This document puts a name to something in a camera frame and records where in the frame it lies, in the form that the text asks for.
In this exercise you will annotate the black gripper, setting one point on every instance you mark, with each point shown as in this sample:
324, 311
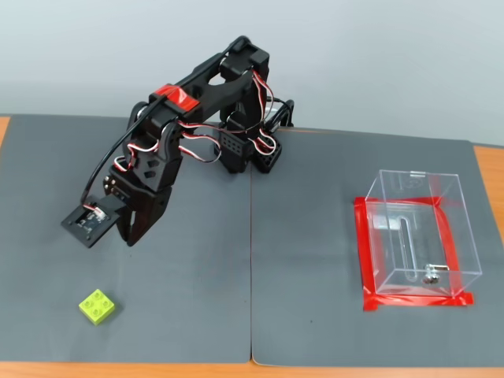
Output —
146, 205

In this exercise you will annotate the green lego block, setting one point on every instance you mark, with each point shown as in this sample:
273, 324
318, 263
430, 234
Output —
96, 309

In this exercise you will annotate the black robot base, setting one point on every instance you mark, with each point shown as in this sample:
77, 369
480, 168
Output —
232, 147

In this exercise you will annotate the red tape band on arm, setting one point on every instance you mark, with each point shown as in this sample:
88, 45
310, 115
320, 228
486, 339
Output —
177, 97

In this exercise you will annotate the transparent plastic box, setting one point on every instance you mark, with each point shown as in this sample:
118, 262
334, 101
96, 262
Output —
425, 236

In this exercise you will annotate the black table clamp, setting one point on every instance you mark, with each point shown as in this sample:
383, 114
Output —
289, 112

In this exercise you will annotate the red floor tape strip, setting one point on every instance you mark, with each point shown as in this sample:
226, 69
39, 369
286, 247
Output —
363, 252
413, 302
447, 236
401, 200

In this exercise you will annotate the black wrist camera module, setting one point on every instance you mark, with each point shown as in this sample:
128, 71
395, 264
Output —
75, 228

